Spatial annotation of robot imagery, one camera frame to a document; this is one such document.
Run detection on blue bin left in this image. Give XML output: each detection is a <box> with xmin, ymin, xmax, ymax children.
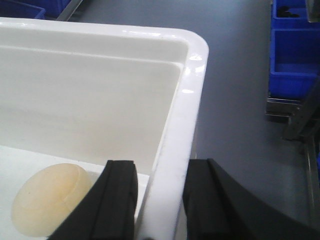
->
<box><xmin>0</xmin><ymin>0</ymin><xmax>83</xmax><ymax>21</ymax></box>

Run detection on white Totelife plastic crate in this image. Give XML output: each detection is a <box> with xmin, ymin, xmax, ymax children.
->
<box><xmin>0</xmin><ymin>17</ymin><xmax>209</xmax><ymax>240</ymax></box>

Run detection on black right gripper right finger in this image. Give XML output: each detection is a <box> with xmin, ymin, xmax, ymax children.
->
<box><xmin>182</xmin><ymin>159</ymin><xmax>314</xmax><ymax>240</ymax></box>

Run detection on blue storage bin upper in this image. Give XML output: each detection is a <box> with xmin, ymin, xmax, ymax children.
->
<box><xmin>271</xmin><ymin>0</ymin><xmax>307</xmax><ymax>20</ymax></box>

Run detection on blue storage bin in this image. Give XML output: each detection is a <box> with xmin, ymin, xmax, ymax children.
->
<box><xmin>271</xmin><ymin>0</ymin><xmax>307</xmax><ymax>20</ymax></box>
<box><xmin>268</xmin><ymin>28</ymin><xmax>320</xmax><ymax>100</ymax></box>

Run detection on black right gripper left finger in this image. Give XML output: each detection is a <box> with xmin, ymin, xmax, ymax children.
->
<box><xmin>49</xmin><ymin>160</ymin><xmax>138</xmax><ymax>240</ymax></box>

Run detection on cream tennis ball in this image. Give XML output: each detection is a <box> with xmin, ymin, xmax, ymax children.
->
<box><xmin>11</xmin><ymin>163</ymin><xmax>92</xmax><ymax>237</ymax></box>

